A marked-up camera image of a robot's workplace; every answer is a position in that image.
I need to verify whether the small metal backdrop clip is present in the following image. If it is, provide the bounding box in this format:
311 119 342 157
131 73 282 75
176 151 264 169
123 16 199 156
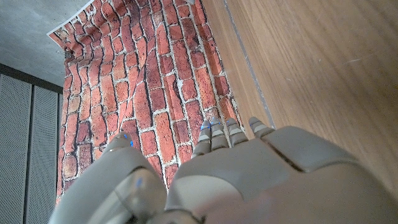
55 49 74 60

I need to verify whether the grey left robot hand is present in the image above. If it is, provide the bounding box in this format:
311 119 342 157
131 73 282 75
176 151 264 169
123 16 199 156
48 116 398 224

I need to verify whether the red brick printed backdrop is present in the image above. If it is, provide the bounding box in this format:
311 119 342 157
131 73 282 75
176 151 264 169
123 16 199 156
46 0 246 203

